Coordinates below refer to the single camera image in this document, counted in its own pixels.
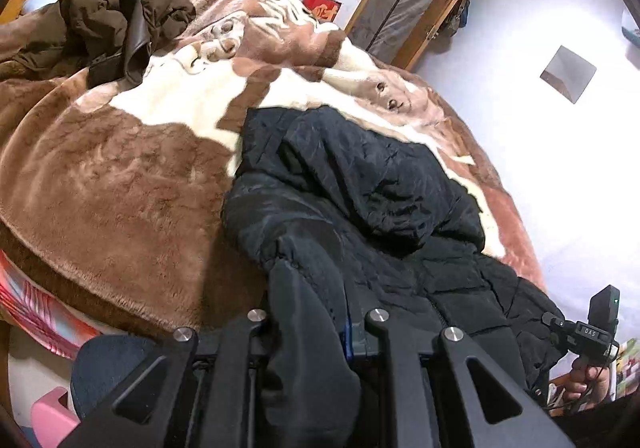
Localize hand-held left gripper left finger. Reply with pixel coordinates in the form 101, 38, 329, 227
59, 308, 271, 448

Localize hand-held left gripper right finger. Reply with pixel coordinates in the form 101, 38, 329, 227
342, 308, 576, 448

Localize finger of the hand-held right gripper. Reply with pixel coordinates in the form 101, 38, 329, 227
542, 311, 577, 345

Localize black puffer jacket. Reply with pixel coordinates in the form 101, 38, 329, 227
220, 106, 571, 448

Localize person's right hand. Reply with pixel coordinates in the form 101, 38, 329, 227
569, 355, 614, 402

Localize person's leg in jeans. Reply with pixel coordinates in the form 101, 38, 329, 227
70, 334, 169, 422

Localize brown printed plush blanket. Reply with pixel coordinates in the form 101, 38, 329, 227
0, 0, 548, 344

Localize pink stool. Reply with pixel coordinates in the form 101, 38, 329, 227
30, 388, 82, 448

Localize red striped bed sheet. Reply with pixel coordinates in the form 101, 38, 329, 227
0, 251, 102, 360

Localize hanging bags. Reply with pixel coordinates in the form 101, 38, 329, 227
440, 0, 474, 37

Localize red box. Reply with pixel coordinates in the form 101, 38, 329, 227
302, 0, 344, 24

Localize wooden framed door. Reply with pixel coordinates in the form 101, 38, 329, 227
345, 0, 481, 72

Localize grey wall panel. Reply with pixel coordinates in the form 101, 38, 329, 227
539, 45, 598, 104

